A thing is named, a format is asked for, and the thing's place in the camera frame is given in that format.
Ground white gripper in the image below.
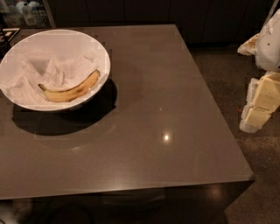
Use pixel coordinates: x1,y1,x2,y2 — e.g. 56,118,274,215
237,9,280,133

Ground yellow banana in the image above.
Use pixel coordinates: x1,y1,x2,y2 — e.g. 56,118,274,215
38,70,100,102

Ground white bowl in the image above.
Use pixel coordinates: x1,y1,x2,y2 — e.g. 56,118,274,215
0,30,111,111

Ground plastic bottles on shelf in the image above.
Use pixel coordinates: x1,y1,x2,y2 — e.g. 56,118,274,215
0,0,51,28

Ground white paper towel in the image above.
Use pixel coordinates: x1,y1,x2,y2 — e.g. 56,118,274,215
1,51,99,105

